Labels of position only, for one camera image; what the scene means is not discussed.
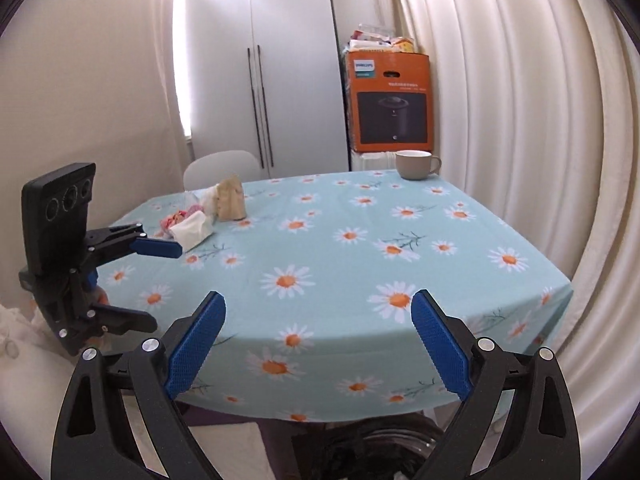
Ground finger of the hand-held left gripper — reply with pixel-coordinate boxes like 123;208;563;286
91;302;159;336
82;222;183;260

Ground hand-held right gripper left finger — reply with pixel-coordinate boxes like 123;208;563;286
50;290;227;480

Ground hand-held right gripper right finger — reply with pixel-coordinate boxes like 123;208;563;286
410;288;582;480

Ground white tissue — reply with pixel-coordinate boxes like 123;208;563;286
169;211;213;253

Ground clear plastic wrap ball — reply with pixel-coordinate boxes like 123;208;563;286
200;186;221;219

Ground brown paper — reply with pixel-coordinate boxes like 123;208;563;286
215;175;248;222

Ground bin with black bag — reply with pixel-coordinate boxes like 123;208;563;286
315;412;443;480

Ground white chair back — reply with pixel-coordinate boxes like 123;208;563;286
183;150;263;192

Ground floral light blue tablecloth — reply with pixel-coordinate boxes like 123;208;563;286
92;170;575;423

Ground beige cup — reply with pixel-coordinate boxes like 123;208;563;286
395;150;443;181

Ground bright window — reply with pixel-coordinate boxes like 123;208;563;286
172;0;194;138

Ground white ribbed package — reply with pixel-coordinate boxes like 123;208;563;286
350;151;401;173

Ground white wardrobe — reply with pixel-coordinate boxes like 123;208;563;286
172;0;351;181

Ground dark cardboard box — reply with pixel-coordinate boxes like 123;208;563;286
341;50;352;156

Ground orange cardboard appliance box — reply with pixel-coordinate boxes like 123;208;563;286
343;51;435;155

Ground cream curtain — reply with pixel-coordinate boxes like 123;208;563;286
390;0;640;411

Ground pile of packets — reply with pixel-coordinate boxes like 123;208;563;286
345;22;417;55

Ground black wardrobe handle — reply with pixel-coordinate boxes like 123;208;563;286
246;47;265;168
256;45;275;167

